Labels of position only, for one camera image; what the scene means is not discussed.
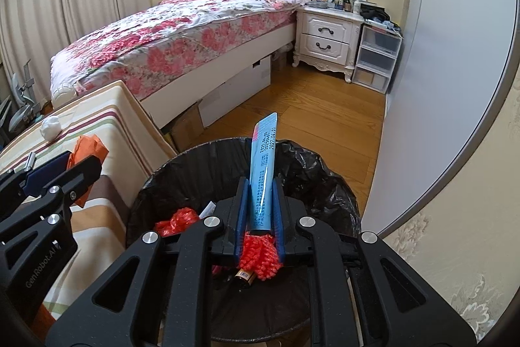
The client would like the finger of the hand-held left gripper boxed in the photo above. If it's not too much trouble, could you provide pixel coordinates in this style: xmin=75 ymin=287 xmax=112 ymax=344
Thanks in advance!
xmin=0 ymin=157 xmax=102 ymax=232
xmin=0 ymin=151 xmax=74 ymax=218

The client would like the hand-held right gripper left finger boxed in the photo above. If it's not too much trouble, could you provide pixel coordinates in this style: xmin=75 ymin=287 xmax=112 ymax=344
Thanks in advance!
xmin=45 ymin=178 xmax=249 ymax=347

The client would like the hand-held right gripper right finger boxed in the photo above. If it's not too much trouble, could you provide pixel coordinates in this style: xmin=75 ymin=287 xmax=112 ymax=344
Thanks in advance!
xmin=271 ymin=176 xmax=476 ymax=347

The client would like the blue toothpaste tube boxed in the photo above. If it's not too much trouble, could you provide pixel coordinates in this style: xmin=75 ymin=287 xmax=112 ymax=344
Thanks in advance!
xmin=245 ymin=112 xmax=279 ymax=232

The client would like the bin with black bag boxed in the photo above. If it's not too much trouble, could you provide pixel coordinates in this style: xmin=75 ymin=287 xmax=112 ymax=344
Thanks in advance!
xmin=126 ymin=138 xmax=362 ymax=343

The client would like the red foam net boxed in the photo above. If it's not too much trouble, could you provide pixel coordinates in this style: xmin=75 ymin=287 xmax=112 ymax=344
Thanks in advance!
xmin=239 ymin=231 xmax=283 ymax=283

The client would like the red plastic bag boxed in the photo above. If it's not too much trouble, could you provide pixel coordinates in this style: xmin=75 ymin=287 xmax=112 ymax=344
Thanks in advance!
xmin=154 ymin=207 xmax=202 ymax=238

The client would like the brown bottle with yellow label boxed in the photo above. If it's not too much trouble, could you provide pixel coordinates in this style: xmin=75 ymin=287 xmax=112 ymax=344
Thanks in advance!
xmin=233 ymin=268 xmax=257 ymax=286

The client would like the crumpled orange wrapper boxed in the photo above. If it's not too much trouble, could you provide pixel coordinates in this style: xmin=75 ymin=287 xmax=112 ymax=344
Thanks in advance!
xmin=67 ymin=135 xmax=110 ymax=209

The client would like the crumpled white paper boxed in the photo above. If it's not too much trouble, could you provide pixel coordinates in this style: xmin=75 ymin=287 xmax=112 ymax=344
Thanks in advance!
xmin=41 ymin=115 xmax=61 ymax=140

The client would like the orange cloth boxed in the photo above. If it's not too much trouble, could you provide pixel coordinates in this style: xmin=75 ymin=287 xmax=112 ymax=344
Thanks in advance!
xmin=38 ymin=304 xmax=58 ymax=331

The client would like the striped cloth covered table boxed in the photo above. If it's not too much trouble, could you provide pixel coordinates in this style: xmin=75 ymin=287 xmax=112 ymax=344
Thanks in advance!
xmin=0 ymin=81 xmax=177 ymax=331

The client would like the grey office chair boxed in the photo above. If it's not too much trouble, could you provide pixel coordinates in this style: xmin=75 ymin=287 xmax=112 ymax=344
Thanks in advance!
xmin=8 ymin=62 xmax=41 ymax=132

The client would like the cardboard box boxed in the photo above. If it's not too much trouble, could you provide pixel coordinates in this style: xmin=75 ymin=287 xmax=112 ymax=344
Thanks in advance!
xmin=168 ymin=101 xmax=204 ymax=150

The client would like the white storage box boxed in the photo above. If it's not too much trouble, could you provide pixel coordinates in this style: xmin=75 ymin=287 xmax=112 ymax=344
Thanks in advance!
xmin=199 ymin=54 xmax=272 ymax=128

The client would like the pink floral bedspread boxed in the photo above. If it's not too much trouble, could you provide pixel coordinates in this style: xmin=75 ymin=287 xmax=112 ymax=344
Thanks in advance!
xmin=51 ymin=0 xmax=305 ymax=98

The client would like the white nightstand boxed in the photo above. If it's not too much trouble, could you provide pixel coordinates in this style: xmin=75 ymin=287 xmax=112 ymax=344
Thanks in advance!
xmin=292 ymin=3 xmax=364 ymax=83

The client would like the clear plastic drawer unit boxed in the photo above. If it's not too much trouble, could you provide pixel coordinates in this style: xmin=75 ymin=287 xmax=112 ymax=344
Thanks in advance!
xmin=351 ymin=22 xmax=404 ymax=93

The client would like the grey sliding door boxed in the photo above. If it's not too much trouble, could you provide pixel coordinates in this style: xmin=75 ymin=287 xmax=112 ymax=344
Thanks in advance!
xmin=361 ymin=0 xmax=520 ymax=238

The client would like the pile of dark clothes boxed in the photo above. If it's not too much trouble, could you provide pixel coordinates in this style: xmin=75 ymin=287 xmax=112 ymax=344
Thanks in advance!
xmin=359 ymin=3 xmax=401 ymax=33

